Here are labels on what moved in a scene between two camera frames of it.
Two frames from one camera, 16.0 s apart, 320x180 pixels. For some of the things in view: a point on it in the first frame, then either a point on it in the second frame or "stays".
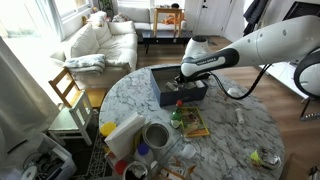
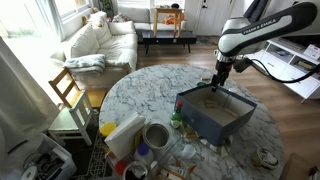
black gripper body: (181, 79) -> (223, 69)
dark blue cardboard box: (169, 86) -> (214, 116)
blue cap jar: (143, 152) stays
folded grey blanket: (94, 63) stays
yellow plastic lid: (107, 127) stays
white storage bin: (48, 162) stays
